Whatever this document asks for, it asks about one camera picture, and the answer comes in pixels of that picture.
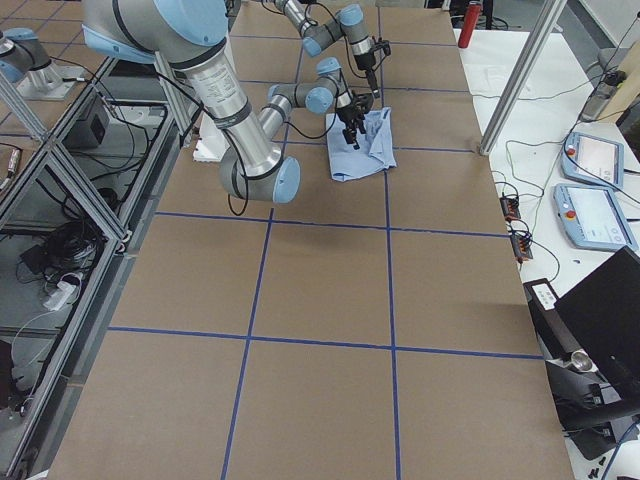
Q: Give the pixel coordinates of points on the near teach pendant tablet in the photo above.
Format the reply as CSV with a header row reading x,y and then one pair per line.
x,y
592,218

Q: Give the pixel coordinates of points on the black monitor on stand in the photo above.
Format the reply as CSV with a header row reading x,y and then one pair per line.
x,y
602,313

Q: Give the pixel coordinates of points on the small electronics board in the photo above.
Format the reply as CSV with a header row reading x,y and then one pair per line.
x,y
519,233

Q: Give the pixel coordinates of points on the white pedestal base plate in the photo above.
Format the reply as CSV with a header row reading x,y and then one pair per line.
x,y
211,144

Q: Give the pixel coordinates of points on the aluminium frame post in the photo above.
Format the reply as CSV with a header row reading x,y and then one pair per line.
x,y
534,44

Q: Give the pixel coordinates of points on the red cylinder bottle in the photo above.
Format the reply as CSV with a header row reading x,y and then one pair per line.
x,y
470,19

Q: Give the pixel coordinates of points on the far teach pendant tablet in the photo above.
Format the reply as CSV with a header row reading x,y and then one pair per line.
x,y
593,160

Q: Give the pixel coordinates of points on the white power strip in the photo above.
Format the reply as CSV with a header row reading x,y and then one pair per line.
x,y
60,295

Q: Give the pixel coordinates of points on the light blue t-shirt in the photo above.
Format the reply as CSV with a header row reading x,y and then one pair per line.
x,y
375,152

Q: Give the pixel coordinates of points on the black box with label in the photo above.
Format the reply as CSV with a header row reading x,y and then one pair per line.
x,y
563,350

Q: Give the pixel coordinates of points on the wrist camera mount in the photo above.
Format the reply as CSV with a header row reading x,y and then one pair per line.
x,y
362,103
382,45

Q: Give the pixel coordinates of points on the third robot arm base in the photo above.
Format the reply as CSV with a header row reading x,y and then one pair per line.
x,y
26,64

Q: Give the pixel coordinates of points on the aluminium frame rack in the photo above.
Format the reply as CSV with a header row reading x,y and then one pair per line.
x,y
77,210

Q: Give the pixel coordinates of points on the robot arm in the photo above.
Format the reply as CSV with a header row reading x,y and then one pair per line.
x,y
191,36
347,24

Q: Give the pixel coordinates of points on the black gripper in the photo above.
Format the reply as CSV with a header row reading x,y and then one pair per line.
x,y
365,63
347,115

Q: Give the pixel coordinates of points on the teach pendant tablet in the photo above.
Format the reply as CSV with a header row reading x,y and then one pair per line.
x,y
593,160
592,218

